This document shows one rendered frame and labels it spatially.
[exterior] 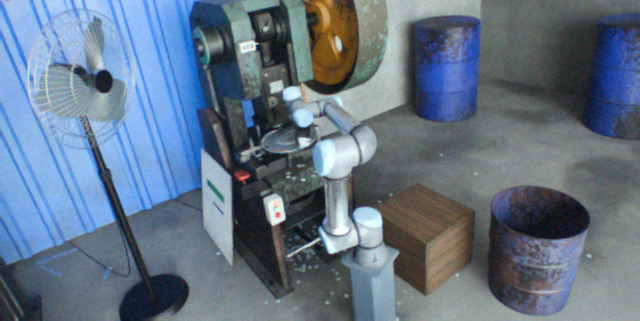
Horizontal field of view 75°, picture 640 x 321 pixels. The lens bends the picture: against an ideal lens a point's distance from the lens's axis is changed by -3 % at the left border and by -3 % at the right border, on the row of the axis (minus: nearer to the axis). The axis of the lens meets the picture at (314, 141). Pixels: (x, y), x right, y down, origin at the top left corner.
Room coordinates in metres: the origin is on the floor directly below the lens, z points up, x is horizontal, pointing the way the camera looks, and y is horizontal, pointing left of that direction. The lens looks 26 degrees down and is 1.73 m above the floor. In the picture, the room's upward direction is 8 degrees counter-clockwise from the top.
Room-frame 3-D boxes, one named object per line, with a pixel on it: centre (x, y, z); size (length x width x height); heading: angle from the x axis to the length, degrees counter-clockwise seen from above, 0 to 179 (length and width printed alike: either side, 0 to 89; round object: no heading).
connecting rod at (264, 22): (2.12, 0.19, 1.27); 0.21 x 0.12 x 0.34; 31
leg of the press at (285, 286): (2.10, 0.49, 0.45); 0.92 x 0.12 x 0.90; 31
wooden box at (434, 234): (1.83, -0.52, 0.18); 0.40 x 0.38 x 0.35; 32
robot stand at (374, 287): (1.43, -0.18, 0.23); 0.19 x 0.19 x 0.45; 49
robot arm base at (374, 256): (1.43, -0.18, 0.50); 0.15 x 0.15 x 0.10
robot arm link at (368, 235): (1.42, -0.17, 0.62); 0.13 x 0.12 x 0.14; 107
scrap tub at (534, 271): (1.54, -0.99, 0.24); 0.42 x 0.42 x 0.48
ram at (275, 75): (2.08, 0.17, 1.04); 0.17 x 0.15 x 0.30; 31
